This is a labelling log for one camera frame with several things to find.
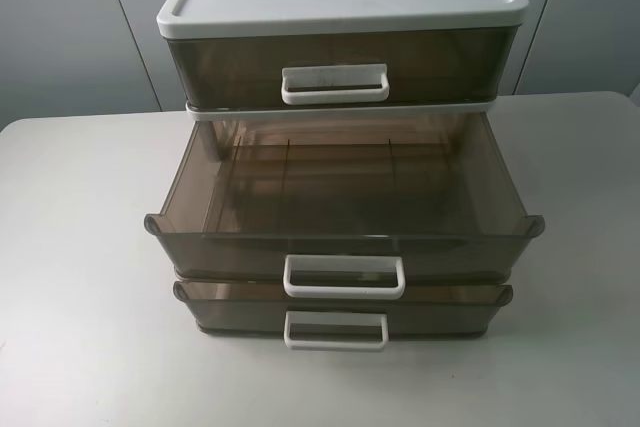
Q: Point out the smoky brown drawer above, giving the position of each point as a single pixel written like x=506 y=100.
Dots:
x=431 y=189
x=451 y=66
x=265 y=310

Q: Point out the white plastic drawer cabinet frame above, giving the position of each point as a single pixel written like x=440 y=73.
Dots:
x=214 y=19

